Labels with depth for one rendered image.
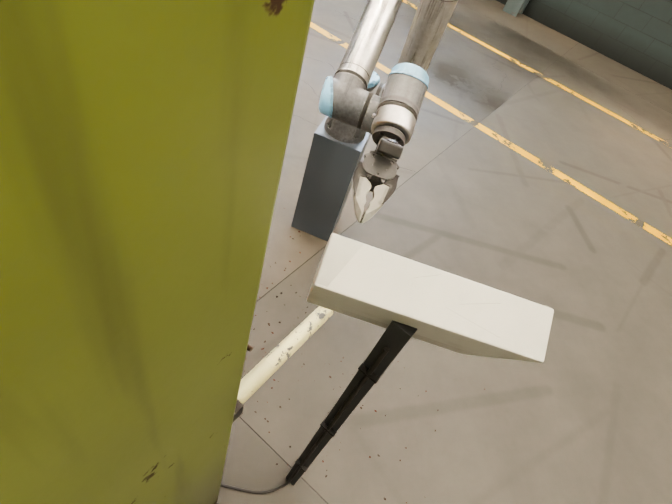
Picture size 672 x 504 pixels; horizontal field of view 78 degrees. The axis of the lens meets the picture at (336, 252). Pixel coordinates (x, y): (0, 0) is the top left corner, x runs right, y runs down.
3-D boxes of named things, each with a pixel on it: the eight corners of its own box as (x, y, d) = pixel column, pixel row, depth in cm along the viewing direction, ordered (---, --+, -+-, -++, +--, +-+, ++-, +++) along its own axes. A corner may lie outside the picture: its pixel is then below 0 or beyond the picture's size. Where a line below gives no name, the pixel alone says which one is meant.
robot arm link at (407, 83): (423, 93, 99) (437, 65, 89) (409, 137, 96) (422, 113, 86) (386, 80, 99) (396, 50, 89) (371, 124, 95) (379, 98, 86)
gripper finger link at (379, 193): (370, 234, 87) (383, 195, 89) (376, 226, 81) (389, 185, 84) (356, 229, 87) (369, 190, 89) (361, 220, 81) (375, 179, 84)
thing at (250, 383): (319, 307, 123) (323, 297, 119) (332, 318, 121) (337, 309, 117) (200, 419, 95) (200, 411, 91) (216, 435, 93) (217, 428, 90)
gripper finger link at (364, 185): (356, 229, 87) (369, 190, 89) (361, 220, 81) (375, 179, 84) (342, 224, 87) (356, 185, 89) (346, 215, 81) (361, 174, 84)
